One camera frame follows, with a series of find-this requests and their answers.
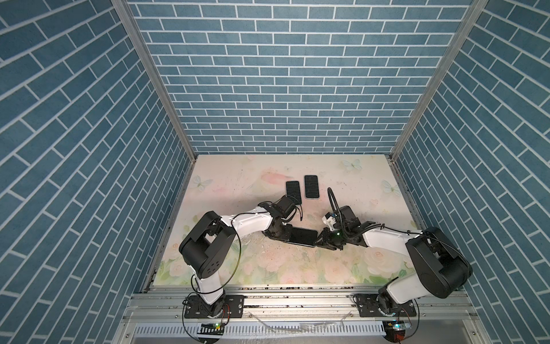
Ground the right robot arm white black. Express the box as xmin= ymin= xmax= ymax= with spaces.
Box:
xmin=315 ymin=224 xmax=473 ymax=316

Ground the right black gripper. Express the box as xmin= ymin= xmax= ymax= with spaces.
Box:
xmin=311 ymin=226 xmax=349 ymax=250

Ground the black phone screen up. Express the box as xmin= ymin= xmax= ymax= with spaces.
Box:
xmin=286 ymin=181 xmax=302 ymax=205

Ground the white slotted cable duct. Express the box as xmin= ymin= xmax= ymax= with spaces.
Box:
xmin=134 ymin=321 xmax=386 ymax=339

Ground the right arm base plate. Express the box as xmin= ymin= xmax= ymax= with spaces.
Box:
xmin=351 ymin=294 xmax=418 ymax=318

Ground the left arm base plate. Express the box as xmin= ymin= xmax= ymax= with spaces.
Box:
xmin=184 ymin=294 xmax=245 ymax=319

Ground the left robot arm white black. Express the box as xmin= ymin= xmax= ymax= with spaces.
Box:
xmin=179 ymin=202 xmax=296 ymax=305

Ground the white phone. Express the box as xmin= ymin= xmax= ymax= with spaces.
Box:
xmin=288 ymin=227 xmax=318 ymax=247

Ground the aluminium front rail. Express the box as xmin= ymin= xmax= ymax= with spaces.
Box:
xmin=123 ymin=286 xmax=478 ymax=323

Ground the blue phone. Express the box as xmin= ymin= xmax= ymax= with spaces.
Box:
xmin=305 ymin=175 xmax=320 ymax=199

